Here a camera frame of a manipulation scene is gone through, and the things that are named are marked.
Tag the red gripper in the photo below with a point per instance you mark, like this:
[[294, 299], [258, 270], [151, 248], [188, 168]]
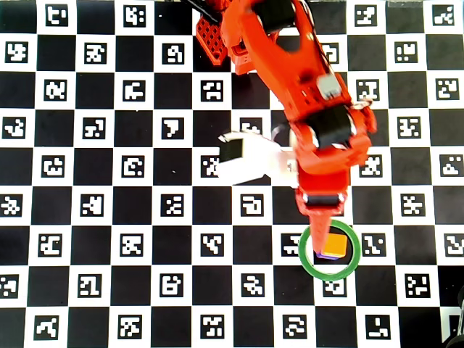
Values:
[[323, 200]]

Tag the orange cube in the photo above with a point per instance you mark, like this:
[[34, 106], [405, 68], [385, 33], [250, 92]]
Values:
[[335, 244]]

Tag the blue cube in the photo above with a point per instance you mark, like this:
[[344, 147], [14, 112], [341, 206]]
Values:
[[328, 256]]

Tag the red robot arm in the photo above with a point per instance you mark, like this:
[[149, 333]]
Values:
[[286, 72]]

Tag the grey square pad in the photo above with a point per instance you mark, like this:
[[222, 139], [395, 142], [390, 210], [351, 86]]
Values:
[[330, 87]]

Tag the clear tape strip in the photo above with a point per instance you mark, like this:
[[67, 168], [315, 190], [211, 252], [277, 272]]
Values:
[[402, 3]]

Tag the black white marker checkerboard mat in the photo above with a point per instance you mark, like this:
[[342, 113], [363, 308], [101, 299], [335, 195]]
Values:
[[54, 203]]

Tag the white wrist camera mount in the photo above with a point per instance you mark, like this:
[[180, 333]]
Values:
[[257, 161]]

